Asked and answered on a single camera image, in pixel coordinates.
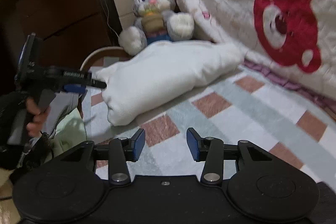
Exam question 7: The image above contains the grey garment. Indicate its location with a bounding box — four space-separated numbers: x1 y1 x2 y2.
42 92 83 136

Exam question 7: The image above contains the beige curved headboard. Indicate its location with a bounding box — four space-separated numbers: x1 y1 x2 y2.
80 46 131 72

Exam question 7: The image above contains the dark garment at lap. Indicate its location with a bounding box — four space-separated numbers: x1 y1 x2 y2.
310 182 336 224

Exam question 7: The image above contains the cream bedside cabinet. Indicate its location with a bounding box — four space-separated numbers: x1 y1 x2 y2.
114 0 136 30

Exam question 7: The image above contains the person's hand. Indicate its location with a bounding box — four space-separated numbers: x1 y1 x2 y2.
26 97 51 138

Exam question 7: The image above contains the white bear print quilt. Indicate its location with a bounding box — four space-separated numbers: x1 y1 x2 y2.
177 0 335 109

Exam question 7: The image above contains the dark wooden dresser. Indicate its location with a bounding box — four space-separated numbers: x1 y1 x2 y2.
1 0 115 77

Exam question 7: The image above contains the cream fleece zip jacket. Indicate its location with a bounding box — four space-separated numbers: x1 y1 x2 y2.
95 40 244 126

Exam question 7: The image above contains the grey bunny plush toy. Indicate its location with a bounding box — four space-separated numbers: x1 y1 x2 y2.
118 0 195 56

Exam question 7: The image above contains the checkered grey pink blanket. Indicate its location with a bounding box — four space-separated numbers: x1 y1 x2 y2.
82 67 335 187

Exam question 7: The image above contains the light green bed sheet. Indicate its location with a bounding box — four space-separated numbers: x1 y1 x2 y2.
46 109 87 161

